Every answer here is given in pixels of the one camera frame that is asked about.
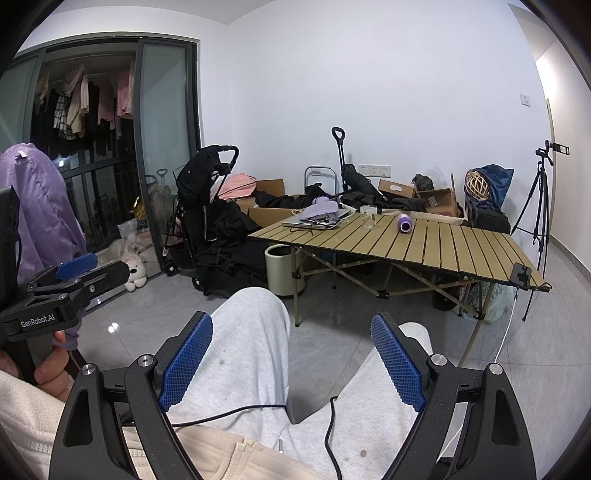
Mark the silver laptop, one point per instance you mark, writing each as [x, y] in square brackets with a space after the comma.
[311, 222]

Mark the purple jacket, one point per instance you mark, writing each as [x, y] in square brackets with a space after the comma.
[37, 207]

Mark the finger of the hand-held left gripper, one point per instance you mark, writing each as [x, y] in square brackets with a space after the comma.
[108, 274]
[76, 266]

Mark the person's left forearm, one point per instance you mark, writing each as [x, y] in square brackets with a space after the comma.
[25, 415]

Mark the purple cloth on laptop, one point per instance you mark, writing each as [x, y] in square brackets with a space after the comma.
[321, 210]

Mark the clear glass cup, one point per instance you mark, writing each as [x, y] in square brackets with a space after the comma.
[369, 217]

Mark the white plush toy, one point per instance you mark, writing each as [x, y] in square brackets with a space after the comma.
[134, 272]

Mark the cardboard box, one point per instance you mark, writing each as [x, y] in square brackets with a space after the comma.
[397, 188]
[270, 189]
[438, 201]

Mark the grey sweatpants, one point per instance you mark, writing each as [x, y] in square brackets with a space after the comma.
[258, 360]

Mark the pile of black clothes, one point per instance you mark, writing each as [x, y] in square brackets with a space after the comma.
[295, 198]

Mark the black stroller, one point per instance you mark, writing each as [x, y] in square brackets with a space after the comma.
[207, 203]

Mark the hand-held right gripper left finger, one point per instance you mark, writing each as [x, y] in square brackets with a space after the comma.
[184, 364]

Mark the plastic bag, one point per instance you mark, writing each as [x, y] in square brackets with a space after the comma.
[489, 300]

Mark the white light switch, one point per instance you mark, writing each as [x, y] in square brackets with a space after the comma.
[525, 98]

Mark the phone holder on tripod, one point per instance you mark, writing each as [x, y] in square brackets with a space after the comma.
[556, 148]

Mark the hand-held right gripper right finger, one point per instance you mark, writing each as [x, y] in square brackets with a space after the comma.
[399, 364]

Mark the sliding glass door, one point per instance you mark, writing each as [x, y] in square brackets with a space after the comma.
[168, 138]

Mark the woven rattan ball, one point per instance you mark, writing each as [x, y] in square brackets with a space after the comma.
[477, 184]

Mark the black suitcase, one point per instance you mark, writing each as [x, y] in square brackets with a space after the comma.
[489, 219]

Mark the blue backpack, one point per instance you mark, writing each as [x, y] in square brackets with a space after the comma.
[496, 182]

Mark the black folded wagon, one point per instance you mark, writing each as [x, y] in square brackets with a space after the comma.
[353, 180]

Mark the pink cloth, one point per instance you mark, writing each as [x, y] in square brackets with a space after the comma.
[238, 183]

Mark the folding slatted table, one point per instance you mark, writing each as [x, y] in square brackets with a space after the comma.
[415, 249]

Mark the black phone on clamp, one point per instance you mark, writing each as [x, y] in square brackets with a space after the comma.
[521, 274]

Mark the cream trash bin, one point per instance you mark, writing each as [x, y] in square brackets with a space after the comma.
[281, 272]

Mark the black tripod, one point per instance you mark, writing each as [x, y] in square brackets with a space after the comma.
[538, 217]

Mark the purple bottle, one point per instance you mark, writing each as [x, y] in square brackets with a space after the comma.
[405, 224]

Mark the white wall socket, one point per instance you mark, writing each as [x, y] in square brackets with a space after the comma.
[376, 170]

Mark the row of hanging clothes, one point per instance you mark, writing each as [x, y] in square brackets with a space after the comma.
[83, 101]

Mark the person's left hand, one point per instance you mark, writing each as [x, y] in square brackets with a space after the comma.
[51, 374]

